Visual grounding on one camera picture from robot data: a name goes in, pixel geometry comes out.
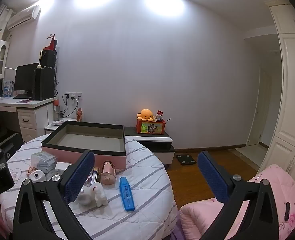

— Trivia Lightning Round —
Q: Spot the orange octopus plush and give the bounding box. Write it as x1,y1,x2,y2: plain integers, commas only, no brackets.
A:
137,109,156,122

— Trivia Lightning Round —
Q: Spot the white wall outlet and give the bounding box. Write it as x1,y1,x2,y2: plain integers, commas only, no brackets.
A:
65,92,83,101

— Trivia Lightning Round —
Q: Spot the black white tv stand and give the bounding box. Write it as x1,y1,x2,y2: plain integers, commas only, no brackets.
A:
124,126,176,167

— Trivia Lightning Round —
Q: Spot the orange printed toy box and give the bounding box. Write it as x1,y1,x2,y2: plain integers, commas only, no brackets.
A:
137,119,167,136

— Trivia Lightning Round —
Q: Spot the white wardrobe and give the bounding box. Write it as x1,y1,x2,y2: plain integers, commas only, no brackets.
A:
259,0,295,181

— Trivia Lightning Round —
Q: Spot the white striped tablecloth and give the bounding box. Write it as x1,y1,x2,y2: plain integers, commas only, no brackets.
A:
0,132,179,240

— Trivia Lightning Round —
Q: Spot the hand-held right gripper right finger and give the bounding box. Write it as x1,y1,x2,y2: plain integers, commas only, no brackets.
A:
197,151,280,240

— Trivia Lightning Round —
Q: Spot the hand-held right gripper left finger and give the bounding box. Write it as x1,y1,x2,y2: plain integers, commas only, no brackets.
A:
13,150,96,240

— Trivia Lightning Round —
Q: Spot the rose gold cup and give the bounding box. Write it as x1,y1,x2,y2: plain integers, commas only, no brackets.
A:
98,160,117,186

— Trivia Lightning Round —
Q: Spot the white figure toy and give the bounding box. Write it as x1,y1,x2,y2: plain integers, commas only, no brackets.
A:
77,182,108,207

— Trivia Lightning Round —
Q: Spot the pink gift box black rim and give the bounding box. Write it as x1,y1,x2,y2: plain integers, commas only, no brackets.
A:
41,120,127,171

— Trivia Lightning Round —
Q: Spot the black speaker box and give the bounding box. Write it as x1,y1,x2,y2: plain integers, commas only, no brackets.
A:
40,50,57,69

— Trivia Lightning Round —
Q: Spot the pink floral quilt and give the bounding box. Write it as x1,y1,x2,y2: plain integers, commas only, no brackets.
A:
179,164,295,240

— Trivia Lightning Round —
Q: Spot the black power cable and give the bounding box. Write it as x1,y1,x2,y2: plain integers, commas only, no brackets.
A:
61,94,71,118

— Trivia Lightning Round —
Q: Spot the white desk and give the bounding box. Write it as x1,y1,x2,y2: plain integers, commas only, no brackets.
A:
0,96,58,144

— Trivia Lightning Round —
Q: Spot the blue highlighter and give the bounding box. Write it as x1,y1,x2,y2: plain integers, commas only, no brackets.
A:
119,177,136,212

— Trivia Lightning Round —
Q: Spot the clear plastic box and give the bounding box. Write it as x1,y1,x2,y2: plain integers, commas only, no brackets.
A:
31,151,57,174

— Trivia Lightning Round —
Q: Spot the bottle with red cap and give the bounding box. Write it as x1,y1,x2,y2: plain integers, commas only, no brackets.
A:
54,99,61,121

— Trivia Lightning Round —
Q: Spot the small white cabinet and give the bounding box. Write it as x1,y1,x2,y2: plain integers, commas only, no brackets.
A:
44,120,66,136

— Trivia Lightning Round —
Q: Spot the black computer tower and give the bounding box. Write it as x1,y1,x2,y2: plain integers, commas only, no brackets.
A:
34,67,56,101

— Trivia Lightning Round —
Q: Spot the black bathroom scale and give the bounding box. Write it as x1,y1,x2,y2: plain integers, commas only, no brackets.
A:
176,154,196,166

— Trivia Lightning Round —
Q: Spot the white plug-in device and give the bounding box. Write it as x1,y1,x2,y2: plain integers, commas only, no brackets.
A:
29,170,47,182

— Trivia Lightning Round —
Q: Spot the white door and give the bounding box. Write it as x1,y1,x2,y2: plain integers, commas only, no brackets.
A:
247,67,273,147

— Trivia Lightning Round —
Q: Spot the red paper bag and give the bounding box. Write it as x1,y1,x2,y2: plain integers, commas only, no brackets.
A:
43,34,58,52

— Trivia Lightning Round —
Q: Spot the blue white box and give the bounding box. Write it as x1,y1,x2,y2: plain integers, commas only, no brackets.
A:
2,79,14,97

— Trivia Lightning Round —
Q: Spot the black computer monitor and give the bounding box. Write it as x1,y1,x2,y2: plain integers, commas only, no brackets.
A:
14,62,39,99

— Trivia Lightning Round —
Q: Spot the white air conditioner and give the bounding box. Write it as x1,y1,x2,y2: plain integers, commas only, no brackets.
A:
7,5,42,29

